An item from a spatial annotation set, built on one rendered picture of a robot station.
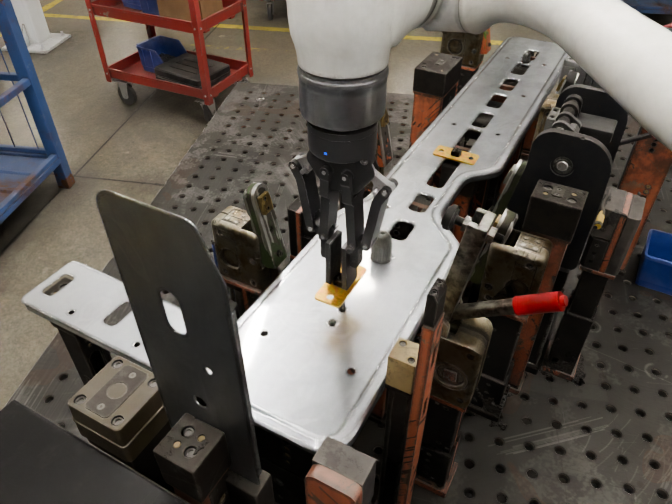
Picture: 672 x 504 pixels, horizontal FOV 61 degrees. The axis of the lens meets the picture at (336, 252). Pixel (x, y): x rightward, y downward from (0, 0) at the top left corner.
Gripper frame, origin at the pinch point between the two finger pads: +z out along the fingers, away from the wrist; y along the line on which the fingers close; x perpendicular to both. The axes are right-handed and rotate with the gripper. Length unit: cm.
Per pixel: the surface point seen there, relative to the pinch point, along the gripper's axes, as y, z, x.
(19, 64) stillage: 202, 47, -93
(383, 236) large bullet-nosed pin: -0.6, 4.4, -12.1
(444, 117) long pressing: 7, 9, -61
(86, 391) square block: 15.8, 3.1, 28.9
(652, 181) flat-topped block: -36, 15, -65
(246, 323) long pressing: 10.0, 9.0, 8.4
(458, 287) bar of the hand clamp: -15.7, -3.8, 1.7
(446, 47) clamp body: 22, 10, -102
